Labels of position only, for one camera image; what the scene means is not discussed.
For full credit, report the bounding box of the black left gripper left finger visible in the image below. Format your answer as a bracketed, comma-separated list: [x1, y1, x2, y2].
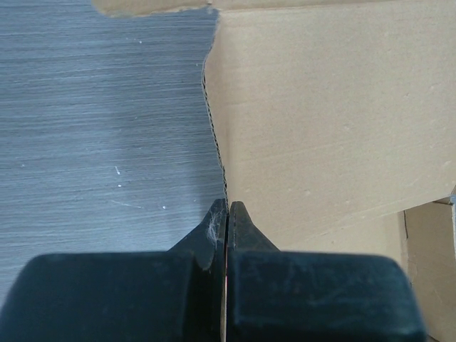
[169, 199, 227, 341]

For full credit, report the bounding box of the brown cardboard box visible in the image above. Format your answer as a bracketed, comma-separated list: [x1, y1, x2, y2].
[91, 0, 456, 342]

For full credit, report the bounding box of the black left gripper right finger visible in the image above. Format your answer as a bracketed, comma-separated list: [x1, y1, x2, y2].
[226, 201, 279, 341]

